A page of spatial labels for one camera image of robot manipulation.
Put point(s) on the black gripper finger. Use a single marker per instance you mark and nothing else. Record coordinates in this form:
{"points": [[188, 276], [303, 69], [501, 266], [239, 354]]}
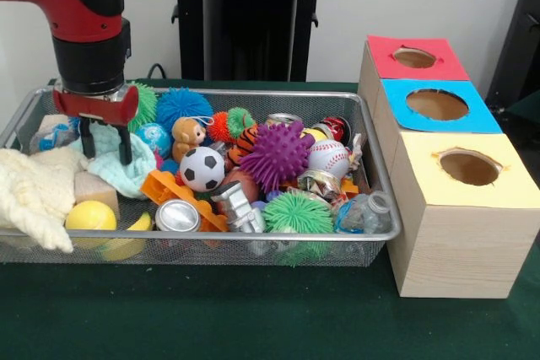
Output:
{"points": [[88, 137], [126, 145]]}

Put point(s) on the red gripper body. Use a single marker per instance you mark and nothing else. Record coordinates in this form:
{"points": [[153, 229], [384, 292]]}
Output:
{"points": [[97, 109]]}

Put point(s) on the mint green knitted cloth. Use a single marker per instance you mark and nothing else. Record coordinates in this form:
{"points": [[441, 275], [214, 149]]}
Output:
{"points": [[126, 176]]}

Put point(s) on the clear shallow bin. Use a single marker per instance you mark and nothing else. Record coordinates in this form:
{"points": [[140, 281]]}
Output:
{"points": [[51, 246]]}

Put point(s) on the green fuzzy monster toy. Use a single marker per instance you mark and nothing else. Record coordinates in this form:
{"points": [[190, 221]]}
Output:
{"points": [[145, 105]]}

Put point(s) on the orange plastic grid block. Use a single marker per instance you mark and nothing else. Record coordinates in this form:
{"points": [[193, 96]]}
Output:
{"points": [[164, 187]]}

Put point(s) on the large blue spiky ball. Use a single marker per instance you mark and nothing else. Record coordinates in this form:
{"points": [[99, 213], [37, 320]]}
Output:
{"points": [[183, 107]]}

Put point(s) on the plain yellow ball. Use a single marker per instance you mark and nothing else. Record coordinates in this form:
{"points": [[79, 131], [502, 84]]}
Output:
{"points": [[90, 215]]}

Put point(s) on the cream knitted cloth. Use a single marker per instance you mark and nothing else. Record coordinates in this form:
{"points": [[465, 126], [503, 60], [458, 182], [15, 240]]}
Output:
{"points": [[34, 196]]}

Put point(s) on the small soccer ball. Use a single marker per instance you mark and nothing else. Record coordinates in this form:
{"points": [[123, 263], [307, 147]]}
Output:
{"points": [[202, 169]]}

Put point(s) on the purple spiky ball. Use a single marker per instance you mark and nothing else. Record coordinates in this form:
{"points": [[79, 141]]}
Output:
{"points": [[277, 156]]}

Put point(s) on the green spiky ball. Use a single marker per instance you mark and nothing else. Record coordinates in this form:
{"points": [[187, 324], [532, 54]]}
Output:
{"points": [[297, 212]]}

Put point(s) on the dark green table cloth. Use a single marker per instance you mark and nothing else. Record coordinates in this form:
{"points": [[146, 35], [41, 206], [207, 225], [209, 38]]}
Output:
{"points": [[211, 318]]}

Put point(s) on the white baseball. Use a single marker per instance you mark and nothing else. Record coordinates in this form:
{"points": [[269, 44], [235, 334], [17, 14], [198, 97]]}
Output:
{"points": [[329, 158]]}

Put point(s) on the crushed plastic water bottle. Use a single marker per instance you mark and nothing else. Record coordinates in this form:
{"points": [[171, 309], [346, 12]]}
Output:
{"points": [[364, 212]]}

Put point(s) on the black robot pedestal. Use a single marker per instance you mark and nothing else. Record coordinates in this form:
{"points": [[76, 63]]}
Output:
{"points": [[245, 23]]}

